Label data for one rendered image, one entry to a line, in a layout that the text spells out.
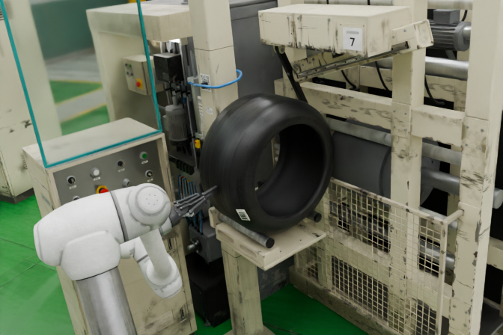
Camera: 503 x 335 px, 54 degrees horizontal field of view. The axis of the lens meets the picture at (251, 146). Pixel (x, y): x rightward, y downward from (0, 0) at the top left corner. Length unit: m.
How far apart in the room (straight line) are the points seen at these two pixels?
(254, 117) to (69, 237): 0.93
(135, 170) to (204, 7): 0.84
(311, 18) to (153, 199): 1.07
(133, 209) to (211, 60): 1.07
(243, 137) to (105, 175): 0.76
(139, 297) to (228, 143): 1.07
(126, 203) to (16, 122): 3.92
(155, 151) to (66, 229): 1.27
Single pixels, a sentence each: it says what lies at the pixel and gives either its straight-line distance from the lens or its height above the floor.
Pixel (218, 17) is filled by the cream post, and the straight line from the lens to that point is 2.11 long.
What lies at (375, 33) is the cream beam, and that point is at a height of 1.72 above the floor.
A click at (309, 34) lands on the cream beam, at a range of 1.99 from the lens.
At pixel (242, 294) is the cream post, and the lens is 2.63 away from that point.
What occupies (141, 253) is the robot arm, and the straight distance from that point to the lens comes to 1.77.
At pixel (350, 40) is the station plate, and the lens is 1.85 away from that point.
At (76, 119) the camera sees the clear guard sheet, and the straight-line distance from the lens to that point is 2.19.
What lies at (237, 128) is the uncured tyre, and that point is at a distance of 1.87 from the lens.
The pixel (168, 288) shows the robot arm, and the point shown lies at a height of 0.99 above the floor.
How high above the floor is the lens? 2.02
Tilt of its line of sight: 22 degrees down
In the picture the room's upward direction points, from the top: 6 degrees counter-clockwise
